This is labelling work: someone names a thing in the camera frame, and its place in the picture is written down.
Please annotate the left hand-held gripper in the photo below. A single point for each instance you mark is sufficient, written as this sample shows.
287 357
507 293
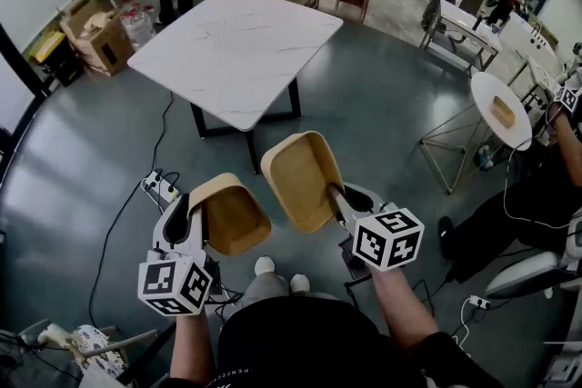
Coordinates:
159 281

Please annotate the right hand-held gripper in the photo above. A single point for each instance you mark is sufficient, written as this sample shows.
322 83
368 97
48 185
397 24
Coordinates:
386 241

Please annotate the tan paper tray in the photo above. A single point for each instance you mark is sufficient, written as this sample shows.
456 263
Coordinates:
295 177
236 218

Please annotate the person's right forearm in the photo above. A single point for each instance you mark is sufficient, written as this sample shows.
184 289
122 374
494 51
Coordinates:
400 309

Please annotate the person's left forearm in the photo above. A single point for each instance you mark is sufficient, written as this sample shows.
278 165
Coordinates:
191 345

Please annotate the white power strip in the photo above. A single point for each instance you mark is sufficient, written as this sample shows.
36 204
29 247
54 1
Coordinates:
159 188

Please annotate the person's left white shoe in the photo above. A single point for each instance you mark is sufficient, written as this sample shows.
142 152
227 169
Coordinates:
264 265

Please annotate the person's white shoe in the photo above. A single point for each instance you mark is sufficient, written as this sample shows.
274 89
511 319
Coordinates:
264 265
300 283

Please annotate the person's right white shoe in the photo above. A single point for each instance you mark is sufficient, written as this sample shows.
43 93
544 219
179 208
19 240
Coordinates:
300 283

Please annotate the person's grey trousers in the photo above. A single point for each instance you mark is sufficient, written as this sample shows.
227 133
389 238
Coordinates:
268 286

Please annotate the person's black shirt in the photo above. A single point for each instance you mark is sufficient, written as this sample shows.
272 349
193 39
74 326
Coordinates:
295 341

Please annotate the chair with patterned cushion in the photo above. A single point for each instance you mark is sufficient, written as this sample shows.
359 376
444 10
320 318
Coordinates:
97 354

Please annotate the white extension socket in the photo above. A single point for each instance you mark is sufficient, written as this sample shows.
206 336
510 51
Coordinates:
479 302

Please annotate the white marble table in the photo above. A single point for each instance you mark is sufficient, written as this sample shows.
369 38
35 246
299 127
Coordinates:
236 59

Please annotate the small wooden box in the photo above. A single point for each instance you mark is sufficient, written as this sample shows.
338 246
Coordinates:
502 113

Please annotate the round white side table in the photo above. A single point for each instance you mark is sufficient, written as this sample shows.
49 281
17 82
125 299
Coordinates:
518 136

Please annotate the grey office chair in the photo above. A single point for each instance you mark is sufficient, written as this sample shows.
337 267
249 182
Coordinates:
523 275

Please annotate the open cardboard box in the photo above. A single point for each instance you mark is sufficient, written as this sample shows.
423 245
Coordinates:
102 54

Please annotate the large clear water jug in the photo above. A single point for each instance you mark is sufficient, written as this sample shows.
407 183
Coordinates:
138 32

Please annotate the black bin with yellow bag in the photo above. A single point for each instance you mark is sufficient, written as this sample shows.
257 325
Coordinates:
59 63

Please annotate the white desk with metal legs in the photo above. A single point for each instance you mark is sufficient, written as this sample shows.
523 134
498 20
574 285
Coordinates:
459 20

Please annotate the small black object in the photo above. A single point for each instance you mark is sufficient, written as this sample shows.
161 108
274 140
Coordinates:
477 23

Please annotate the crumpled brown packing paper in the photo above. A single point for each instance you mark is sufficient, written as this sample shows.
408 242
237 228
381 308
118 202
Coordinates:
97 23

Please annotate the black window frame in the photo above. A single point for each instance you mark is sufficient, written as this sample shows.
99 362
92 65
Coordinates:
23 59

